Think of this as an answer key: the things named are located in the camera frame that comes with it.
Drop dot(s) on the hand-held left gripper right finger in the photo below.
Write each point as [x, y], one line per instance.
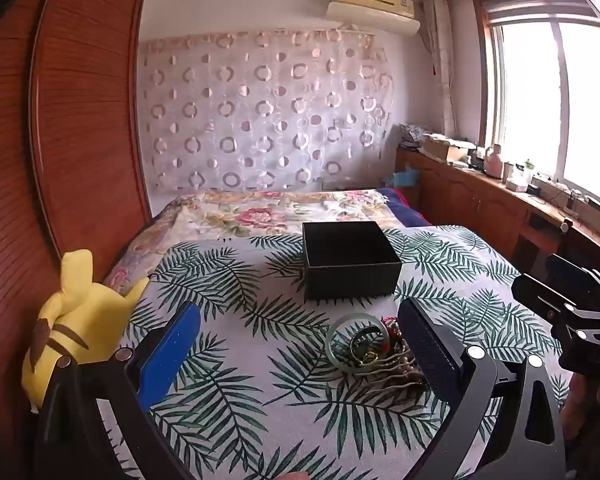
[430, 355]

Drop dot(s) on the white cup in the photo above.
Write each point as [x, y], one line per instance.
[508, 172]

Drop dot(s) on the leaf print blanket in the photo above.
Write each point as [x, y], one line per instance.
[260, 360]

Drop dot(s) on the blue plastic bag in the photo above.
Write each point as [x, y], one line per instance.
[402, 179]

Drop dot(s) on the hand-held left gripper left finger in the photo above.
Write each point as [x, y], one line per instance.
[167, 355]

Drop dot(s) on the floral bedspread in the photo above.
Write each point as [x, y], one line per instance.
[220, 215]

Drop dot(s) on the green jade bangle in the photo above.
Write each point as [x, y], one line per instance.
[352, 316]

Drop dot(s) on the black box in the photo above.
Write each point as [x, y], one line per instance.
[350, 280]

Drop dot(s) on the circle pattern sheer curtain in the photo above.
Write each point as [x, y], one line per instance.
[260, 110]

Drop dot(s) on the patterned bag pile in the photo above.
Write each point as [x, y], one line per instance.
[412, 135]

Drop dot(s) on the yellow plush toy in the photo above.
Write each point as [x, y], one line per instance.
[80, 310]

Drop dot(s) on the pink kettle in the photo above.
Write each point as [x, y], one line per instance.
[493, 162]

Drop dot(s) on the dark blue quilt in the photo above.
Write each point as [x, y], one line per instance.
[405, 210]

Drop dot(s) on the wooden side cabinet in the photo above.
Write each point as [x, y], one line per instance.
[460, 195]

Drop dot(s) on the wooden frame window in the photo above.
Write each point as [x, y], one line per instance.
[545, 100]

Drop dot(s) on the patterned window curtain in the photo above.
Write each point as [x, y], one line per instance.
[440, 60]

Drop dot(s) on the person's right hand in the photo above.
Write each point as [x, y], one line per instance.
[577, 405]

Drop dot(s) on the cardboard box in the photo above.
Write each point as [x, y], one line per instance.
[445, 149]

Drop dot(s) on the white tissue box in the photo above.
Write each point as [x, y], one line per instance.
[519, 184]

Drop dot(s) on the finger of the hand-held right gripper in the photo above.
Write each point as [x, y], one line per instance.
[545, 295]
[567, 271]

